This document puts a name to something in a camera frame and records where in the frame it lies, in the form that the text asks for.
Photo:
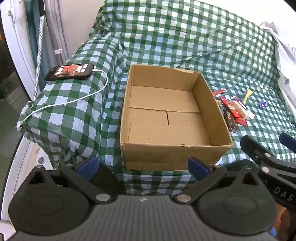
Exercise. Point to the purple wrapped candy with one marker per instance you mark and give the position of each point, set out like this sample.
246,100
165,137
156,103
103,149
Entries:
263,105

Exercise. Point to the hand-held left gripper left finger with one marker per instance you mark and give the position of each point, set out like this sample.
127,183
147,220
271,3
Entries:
89,168

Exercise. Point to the clear nut bar packet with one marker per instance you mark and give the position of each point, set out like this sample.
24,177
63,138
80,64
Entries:
241,110

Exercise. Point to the green checkered cloth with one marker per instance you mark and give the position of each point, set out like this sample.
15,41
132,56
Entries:
185,34

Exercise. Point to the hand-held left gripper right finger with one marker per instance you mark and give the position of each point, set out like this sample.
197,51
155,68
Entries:
198,168

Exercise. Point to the white door frame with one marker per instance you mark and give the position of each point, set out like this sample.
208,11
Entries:
16,34

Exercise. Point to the white curtain clip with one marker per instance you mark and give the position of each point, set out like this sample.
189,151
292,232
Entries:
57,51

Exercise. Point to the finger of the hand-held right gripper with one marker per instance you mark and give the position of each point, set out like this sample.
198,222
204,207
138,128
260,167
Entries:
251,146
288,142

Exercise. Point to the teal curtain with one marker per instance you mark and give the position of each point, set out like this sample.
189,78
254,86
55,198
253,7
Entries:
31,34

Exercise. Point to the black steamer head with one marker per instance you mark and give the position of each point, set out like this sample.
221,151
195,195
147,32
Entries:
42,7

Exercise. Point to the dark brown chocolate bar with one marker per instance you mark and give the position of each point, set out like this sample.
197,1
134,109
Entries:
230,121

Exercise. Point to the plain red square packet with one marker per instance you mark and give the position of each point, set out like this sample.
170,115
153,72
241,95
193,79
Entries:
241,121

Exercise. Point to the garment steamer on stand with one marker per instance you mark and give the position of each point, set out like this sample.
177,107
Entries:
69,23

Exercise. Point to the person's right forearm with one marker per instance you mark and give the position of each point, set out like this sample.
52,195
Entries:
288,220

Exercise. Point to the slim red candy bar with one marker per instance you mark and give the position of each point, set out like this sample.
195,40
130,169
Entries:
218,92

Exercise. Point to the cream candy wrapper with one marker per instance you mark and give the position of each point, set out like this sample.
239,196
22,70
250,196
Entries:
247,95

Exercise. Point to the black smartphone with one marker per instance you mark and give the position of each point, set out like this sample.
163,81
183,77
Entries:
69,71

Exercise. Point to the printed red snack packet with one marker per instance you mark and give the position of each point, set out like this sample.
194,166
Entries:
227,106

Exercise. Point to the brown cardboard box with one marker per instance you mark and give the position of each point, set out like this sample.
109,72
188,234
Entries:
161,99

